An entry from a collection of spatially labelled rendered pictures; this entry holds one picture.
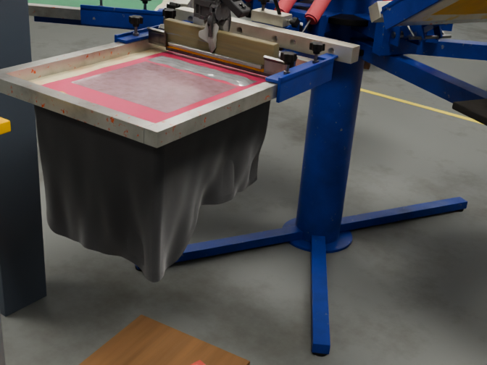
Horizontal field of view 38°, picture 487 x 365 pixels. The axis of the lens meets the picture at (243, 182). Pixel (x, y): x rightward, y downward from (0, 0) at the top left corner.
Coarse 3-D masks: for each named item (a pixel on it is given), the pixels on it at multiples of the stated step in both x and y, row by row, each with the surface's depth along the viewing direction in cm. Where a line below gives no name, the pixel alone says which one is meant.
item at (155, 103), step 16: (176, 80) 194; (192, 80) 195; (208, 80) 196; (224, 80) 197; (256, 80) 200; (128, 96) 179; (144, 96) 180; (160, 96) 181; (176, 96) 182; (192, 96) 183; (208, 96) 184; (224, 96) 185; (128, 112) 169; (144, 112) 170; (160, 112) 170; (176, 112) 171
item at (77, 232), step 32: (64, 128) 180; (96, 128) 173; (64, 160) 185; (96, 160) 177; (128, 160) 171; (160, 160) 165; (64, 192) 190; (96, 192) 182; (128, 192) 176; (160, 192) 169; (64, 224) 197; (96, 224) 187; (128, 224) 181; (160, 224) 173; (128, 256) 186; (160, 256) 178
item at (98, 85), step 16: (128, 64) 205; (144, 64) 206; (160, 64) 208; (208, 64) 211; (64, 80) 188; (80, 80) 189; (96, 80) 190; (112, 80) 190; (128, 80) 191; (144, 80) 192; (160, 80) 193; (80, 96) 177; (96, 96) 178; (112, 96) 179
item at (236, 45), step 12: (168, 24) 216; (180, 24) 213; (192, 24) 212; (168, 36) 217; (180, 36) 214; (192, 36) 212; (228, 36) 204; (240, 36) 202; (204, 48) 210; (216, 48) 208; (228, 48) 205; (240, 48) 203; (252, 48) 200; (264, 48) 198; (276, 48) 197; (252, 60) 202; (264, 60) 199
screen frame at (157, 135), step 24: (96, 48) 206; (120, 48) 211; (144, 48) 220; (0, 72) 179; (24, 72) 184; (48, 72) 191; (24, 96) 171; (48, 96) 166; (72, 96) 166; (240, 96) 175; (264, 96) 182; (96, 120) 159; (120, 120) 155; (144, 120) 155; (168, 120) 156; (192, 120) 159; (216, 120) 167
